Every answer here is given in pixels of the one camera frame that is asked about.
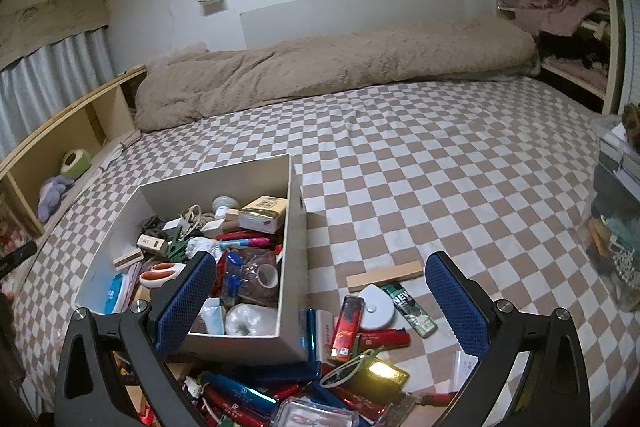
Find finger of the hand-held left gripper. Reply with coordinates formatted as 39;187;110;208
0;241;38;280

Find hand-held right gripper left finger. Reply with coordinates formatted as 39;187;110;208
52;251;218;427

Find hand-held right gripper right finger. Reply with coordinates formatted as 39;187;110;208
425;251;587;427

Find orange handled scissors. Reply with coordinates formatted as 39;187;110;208
139;263;185;288

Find white cardboard box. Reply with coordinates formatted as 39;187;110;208
75;153;308;364

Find clear plastic container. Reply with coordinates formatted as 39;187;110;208
590;104;640;313

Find green white packet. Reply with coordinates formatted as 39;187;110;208
382;283;438;339

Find brown white slim box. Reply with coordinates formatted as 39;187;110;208
136;233;168;255

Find white crumpled ball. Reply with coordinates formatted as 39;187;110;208
225;303;278;337

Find blue foil packet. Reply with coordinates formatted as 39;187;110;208
102;273;126;314

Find purple plush toy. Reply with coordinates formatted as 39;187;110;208
38;176;76;223

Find wooden stick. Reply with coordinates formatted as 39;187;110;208
346;261;423;293

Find clear tape roll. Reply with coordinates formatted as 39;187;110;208
240;252;281;303

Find white round tape measure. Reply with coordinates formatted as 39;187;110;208
357;284;398;333

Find blue pen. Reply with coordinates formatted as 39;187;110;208
197;372;278;413

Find black device with light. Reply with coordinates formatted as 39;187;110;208
345;357;408;408

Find red lighter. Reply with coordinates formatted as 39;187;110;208
327;296;364;363

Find green avocado plush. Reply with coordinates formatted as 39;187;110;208
60;148;93;180

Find small brown white box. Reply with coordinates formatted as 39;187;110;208
237;195;289;234

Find checkered bed sheet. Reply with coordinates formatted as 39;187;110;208
12;77;640;427

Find pearl tiara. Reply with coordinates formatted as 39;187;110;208
607;242;640;283

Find clear plastic case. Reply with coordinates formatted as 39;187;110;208
270;397;361;427

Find wooden bedside shelf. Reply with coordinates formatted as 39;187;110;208
0;65;148;238

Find grey curtain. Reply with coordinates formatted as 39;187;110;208
0;28;115;160

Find beige printed valance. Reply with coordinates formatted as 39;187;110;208
0;0;111;70

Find beige duvet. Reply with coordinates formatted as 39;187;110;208
135;18;541;132

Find pink clothes pile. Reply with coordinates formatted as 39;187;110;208
515;0;608;38

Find grey wall panel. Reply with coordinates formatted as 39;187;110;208
240;0;466;52

